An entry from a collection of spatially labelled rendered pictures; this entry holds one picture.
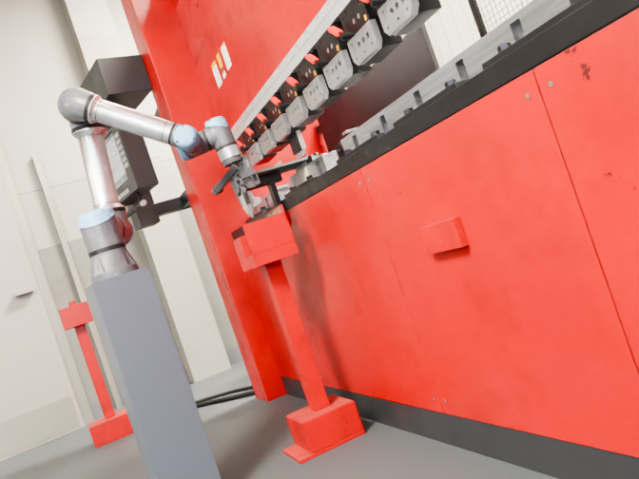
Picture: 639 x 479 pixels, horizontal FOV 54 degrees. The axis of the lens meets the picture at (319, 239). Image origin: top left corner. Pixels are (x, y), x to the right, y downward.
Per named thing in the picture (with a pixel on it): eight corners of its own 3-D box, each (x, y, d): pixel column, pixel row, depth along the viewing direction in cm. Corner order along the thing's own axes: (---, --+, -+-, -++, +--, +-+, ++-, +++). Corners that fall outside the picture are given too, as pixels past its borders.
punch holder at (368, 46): (355, 67, 183) (337, 15, 184) (379, 63, 187) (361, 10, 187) (377, 47, 170) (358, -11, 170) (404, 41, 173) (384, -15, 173)
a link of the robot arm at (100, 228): (82, 254, 195) (67, 213, 195) (95, 255, 208) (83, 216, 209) (119, 241, 196) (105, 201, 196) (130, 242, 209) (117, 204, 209)
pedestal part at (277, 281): (309, 410, 223) (261, 266, 224) (324, 403, 226) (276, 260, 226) (315, 411, 218) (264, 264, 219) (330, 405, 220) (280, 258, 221)
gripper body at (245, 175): (261, 184, 216) (247, 152, 216) (239, 193, 213) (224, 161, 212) (256, 189, 223) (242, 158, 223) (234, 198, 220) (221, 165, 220)
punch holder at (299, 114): (291, 128, 239) (277, 87, 239) (311, 124, 242) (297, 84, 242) (304, 116, 225) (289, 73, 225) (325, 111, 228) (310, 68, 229)
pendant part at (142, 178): (112, 209, 356) (92, 149, 356) (133, 204, 363) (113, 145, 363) (137, 188, 319) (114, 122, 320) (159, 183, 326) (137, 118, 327)
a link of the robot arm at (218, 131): (203, 126, 221) (225, 117, 221) (216, 155, 221) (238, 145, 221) (200, 122, 213) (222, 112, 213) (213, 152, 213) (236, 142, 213)
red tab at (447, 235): (428, 255, 155) (418, 228, 155) (435, 252, 156) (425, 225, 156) (462, 247, 141) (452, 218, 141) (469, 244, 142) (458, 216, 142)
